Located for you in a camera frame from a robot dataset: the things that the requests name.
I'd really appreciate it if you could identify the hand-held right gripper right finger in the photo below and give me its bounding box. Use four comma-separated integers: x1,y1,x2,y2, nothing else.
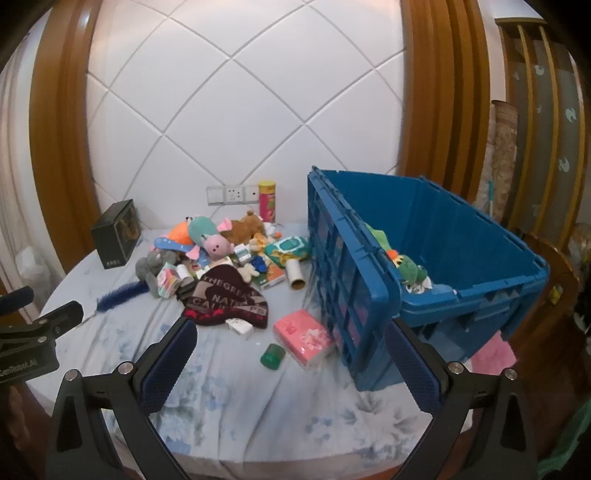
384,318,541,480

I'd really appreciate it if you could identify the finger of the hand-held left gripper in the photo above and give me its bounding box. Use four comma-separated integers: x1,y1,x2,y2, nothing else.
0,286,36,315
0,300,85,348

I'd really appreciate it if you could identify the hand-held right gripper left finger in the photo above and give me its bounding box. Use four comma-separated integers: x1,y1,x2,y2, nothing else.
46,318,199,480

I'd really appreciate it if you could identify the small green plastic cup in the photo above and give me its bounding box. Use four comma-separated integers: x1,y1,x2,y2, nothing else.
260,343,286,371

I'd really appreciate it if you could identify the blue plastic storage crate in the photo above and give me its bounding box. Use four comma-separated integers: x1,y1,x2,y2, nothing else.
307,166,551,393

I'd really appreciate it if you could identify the white plastic bag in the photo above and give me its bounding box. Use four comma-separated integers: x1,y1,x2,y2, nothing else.
14,244,51,287

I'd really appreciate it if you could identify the dark blue feather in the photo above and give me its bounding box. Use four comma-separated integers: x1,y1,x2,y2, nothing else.
95,281,149,315

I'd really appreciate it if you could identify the colourful small packet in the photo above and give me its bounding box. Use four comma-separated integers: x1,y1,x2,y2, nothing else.
157,264,181,298

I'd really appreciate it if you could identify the pink cloth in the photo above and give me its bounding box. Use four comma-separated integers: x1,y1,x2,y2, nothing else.
468,331,517,370

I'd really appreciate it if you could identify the dark knit beanie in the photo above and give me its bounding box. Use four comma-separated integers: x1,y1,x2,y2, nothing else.
179,265,269,329

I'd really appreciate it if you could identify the green frog plush toy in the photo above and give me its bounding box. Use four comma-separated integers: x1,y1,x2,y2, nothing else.
385,249,432,287

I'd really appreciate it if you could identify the grey plush toy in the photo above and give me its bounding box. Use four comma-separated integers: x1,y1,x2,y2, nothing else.
135,249,177,296

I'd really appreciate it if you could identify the black cardboard box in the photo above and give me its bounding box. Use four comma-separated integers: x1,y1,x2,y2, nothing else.
90,199,141,270

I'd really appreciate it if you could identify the pink tissue pack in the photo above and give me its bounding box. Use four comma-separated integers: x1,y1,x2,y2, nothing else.
273,309,334,371

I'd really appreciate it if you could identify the light blue felt toy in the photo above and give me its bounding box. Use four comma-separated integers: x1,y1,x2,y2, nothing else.
154,236,191,252

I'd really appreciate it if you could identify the orange plush toy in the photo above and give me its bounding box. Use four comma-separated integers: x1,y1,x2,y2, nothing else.
167,220,195,245

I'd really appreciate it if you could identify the pink and teal plush toy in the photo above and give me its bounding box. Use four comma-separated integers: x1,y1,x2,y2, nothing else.
188,216,234,258

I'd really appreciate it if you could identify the orange and green box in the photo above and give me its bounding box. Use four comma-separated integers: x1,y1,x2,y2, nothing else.
253,263,287,289

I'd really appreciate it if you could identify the white paper roll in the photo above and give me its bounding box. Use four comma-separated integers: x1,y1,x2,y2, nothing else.
285,258,307,291

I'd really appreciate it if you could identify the brown teddy bear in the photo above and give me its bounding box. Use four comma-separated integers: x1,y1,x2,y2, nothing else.
226,210,267,243

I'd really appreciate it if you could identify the green wet wipes pack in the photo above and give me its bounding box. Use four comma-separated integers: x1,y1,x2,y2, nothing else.
265,236,314,261

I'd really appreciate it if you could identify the brown wooden chair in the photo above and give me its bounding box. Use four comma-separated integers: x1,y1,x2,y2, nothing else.
522,231,583,352

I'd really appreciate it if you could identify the green plastic bag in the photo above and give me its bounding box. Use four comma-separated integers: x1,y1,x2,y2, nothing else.
538,401,591,480

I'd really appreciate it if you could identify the pink can with yellow lid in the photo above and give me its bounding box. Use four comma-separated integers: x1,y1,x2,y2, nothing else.
257,180,278,223

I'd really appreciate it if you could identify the rolled patterned carpet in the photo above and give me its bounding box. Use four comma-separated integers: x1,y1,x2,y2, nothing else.
489,99,518,217

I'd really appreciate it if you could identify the brown wooden headboard post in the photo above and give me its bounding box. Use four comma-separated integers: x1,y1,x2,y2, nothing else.
399,0,490,199
30,0,100,273

